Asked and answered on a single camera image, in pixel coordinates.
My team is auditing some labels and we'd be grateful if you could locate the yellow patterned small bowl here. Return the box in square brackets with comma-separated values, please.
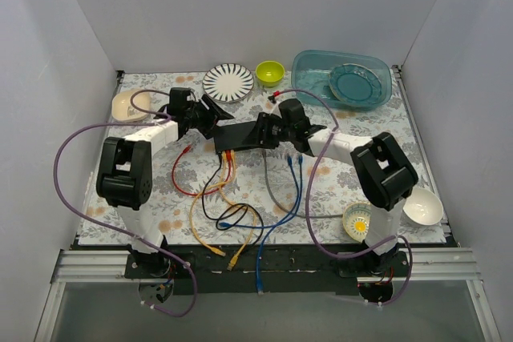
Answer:
[342, 203, 371, 243]

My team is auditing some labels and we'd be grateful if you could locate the cream square dish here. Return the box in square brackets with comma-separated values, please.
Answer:
[111, 89, 151, 123]

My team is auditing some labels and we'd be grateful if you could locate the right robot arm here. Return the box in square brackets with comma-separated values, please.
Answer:
[243, 99, 418, 276]

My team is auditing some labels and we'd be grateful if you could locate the black ethernet cable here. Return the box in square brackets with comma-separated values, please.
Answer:
[201, 153, 265, 247]

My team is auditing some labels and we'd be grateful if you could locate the teal glass plate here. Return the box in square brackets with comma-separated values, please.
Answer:
[329, 63, 385, 107]

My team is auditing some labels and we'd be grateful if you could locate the teal plastic tub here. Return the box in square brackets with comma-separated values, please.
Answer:
[291, 50, 392, 111]

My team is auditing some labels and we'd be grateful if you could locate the striped white plate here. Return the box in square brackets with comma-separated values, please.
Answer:
[202, 63, 254, 103]

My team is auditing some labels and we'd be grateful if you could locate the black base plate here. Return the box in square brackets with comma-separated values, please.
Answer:
[123, 243, 412, 295]

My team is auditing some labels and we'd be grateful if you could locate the white ceramic bowl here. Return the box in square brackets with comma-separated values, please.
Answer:
[403, 187, 444, 227]

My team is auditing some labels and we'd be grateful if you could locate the lime green bowl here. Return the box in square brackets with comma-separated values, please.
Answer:
[255, 60, 285, 87]

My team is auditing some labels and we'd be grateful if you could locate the aluminium frame rail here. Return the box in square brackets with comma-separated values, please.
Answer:
[36, 245, 501, 341]

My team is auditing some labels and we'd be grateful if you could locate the loose red ethernet cable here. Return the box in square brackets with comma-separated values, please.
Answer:
[172, 145, 224, 197]

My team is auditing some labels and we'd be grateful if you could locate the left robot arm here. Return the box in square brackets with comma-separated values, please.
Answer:
[96, 87, 233, 278]

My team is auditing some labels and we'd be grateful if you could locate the red ethernet cable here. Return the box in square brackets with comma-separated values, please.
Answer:
[200, 151, 236, 197]
[172, 145, 224, 197]

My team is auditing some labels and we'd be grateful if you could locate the dark grey network switch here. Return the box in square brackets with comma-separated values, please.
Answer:
[212, 123, 246, 154]

